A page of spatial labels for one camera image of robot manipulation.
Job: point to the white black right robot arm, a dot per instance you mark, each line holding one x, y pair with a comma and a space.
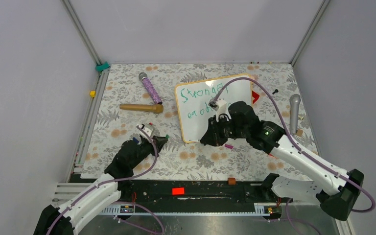
334, 189

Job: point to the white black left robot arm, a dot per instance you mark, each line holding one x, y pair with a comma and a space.
72, 216

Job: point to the silver grey microphone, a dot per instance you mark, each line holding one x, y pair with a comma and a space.
294, 101

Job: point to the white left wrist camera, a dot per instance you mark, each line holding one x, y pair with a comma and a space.
146, 131

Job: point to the red plastic frame box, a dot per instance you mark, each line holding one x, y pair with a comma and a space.
255, 97

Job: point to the purple glitter microphone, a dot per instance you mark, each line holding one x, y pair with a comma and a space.
150, 88

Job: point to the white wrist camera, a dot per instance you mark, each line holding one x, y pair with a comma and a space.
221, 108
146, 131

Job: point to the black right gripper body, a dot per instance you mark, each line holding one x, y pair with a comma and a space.
223, 129

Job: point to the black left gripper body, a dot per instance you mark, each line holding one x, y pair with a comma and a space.
146, 148

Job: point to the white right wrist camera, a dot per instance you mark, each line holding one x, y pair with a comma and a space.
221, 108

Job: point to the floral patterned table mat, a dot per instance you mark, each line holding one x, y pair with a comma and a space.
179, 160

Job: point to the golden brown microphone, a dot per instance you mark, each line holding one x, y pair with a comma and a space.
153, 108

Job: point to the yellow framed whiteboard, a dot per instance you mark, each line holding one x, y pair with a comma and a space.
192, 102

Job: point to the red tape label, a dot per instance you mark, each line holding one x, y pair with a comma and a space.
178, 191

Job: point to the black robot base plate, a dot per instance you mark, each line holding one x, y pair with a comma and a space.
201, 196

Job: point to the teal corner clip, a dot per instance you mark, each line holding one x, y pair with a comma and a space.
102, 67

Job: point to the small brown wooden block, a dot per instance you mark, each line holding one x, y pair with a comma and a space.
231, 181

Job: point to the small tan wooden cube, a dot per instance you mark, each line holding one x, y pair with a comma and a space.
299, 132

